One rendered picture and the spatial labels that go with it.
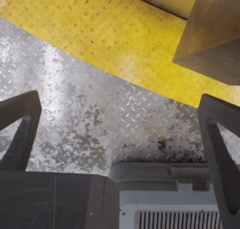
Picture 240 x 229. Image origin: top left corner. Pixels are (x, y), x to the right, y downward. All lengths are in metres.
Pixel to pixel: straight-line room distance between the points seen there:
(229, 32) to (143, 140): 0.62
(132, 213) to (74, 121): 0.38
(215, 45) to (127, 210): 0.47
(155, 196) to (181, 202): 0.07
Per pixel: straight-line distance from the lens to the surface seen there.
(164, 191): 0.63
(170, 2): 0.76
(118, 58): 0.78
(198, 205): 0.64
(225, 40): 0.25
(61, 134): 0.83
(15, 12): 0.89
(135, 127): 0.79
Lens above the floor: 0.77
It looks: 83 degrees down
